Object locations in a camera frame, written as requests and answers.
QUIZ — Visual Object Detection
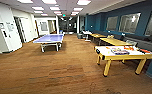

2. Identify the grey sofa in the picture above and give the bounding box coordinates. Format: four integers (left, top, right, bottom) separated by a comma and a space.
124, 34, 152, 52

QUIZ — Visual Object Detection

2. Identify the yellow white gaming table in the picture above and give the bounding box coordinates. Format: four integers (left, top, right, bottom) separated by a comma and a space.
94, 44, 152, 78

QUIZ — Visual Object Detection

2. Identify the colourful patterned flat box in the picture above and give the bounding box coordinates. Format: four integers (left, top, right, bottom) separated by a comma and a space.
110, 47, 131, 56

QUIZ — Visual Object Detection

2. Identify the blue ping-pong table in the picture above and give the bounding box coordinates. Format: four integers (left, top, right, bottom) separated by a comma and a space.
32, 33, 65, 54

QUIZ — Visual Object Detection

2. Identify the small white table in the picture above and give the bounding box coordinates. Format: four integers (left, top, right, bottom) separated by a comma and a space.
81, 30, 93, 42

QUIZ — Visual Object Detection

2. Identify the square ceiling light panel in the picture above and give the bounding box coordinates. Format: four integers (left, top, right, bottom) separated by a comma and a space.
49, 6, 62, 12
76, 0, 93, 6
16, 0, 35, 5
31, 6, 45, 11
41, 0, 58, 5
72, 7, 84, 13

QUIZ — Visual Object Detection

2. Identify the white wall board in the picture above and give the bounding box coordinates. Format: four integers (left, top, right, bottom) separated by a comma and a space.
39, 21, 49, 32

